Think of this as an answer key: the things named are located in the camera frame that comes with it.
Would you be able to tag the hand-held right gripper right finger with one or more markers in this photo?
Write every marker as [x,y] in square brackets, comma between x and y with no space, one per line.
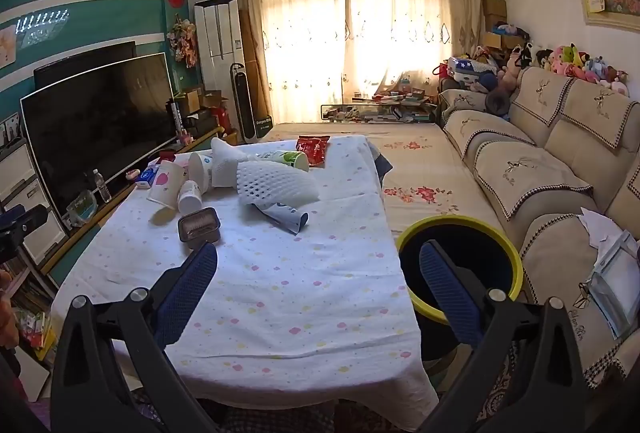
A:
[450,293]

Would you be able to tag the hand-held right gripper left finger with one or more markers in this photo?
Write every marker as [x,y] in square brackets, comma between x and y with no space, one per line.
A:
[185,293]

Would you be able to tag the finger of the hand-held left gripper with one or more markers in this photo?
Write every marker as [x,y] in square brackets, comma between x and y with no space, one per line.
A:
[30,219]

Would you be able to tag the yellow-rimmed black trash bin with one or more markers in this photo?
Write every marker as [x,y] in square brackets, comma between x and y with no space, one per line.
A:
[480,263]

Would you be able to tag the dark plastic tray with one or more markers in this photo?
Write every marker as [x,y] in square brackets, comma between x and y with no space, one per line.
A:
[199,225]

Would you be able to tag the small white bottle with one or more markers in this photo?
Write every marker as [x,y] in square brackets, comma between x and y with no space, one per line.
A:
[189,198]

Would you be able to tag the white paper cup pink print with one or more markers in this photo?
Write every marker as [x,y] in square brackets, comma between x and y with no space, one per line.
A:
[165,185]

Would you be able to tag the tall white printed cup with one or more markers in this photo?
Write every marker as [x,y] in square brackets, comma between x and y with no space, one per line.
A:
[200,168]

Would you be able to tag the blue and white wrapper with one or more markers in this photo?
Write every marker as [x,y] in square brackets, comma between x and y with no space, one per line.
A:
[285,215]

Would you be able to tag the white tissue wad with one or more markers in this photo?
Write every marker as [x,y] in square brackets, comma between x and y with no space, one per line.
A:
[227,160]

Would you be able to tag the white mesh foam net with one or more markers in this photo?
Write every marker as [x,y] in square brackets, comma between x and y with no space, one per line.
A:
[275,183]

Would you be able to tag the green and white cup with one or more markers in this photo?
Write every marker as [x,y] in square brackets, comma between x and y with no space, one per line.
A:
[285,159]

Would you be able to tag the red snack packet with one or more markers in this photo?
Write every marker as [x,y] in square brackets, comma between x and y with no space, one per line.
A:
[312,149]

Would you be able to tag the person's left hand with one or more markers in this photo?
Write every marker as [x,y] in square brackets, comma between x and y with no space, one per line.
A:
[7,313]

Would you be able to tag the clear water bottle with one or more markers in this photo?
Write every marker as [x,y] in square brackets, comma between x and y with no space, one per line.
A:
[102,187]

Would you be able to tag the large flat television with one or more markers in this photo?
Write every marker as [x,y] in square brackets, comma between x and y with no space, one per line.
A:
[95,128]

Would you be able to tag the blue tissue packet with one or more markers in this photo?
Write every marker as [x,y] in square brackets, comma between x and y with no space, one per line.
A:
[149,176]

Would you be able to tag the floral bed sheet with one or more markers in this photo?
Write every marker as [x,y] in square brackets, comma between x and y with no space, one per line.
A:
[425,163]

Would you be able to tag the dark blue cloth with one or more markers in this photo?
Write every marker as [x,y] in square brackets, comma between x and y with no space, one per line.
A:
[382,165]

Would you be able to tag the smaller flat television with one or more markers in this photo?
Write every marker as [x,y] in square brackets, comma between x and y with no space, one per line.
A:
[75,63]

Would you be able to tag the clear plastic pouch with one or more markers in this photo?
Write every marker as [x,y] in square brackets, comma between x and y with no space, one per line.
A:
[612,288]

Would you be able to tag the beige sofa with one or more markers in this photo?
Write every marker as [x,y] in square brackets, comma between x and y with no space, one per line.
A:
[560,173]

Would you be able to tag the white papers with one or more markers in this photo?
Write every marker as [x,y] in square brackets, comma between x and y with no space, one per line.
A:
[600,228]

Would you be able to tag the red fire extinguisher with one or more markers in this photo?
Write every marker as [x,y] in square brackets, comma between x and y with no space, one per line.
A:
[220,120]

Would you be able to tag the open cardboard boxes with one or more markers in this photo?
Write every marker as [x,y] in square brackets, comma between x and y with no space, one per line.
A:
[195,100]

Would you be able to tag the dark round cushion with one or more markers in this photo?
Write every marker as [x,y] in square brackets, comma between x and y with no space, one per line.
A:
[497,103]

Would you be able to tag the cluttered glass coffee table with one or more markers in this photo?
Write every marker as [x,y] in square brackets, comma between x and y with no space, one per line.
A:
[380,108]

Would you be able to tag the tower fan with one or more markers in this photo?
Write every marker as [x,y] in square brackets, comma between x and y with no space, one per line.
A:
[245,103]

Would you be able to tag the blue star-patterned bag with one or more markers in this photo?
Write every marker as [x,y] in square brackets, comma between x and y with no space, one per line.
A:
[467,69]

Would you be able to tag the pink plush bear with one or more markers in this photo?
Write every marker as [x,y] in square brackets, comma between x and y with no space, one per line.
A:
[510,73]

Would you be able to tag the artificial flower bunch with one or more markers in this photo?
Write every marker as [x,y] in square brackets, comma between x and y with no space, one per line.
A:
[182,40]

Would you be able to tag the white refrigerator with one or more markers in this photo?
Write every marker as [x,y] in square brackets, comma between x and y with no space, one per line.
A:
[217,38]

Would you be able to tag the row of plush toys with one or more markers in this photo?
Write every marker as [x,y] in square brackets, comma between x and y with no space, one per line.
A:
[580,63]

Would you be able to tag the stack of cardboard boxes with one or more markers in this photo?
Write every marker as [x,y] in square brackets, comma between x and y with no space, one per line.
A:
[495,20]

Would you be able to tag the cream embroidered curtains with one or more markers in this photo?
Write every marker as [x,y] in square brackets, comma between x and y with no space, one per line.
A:
[350,33]

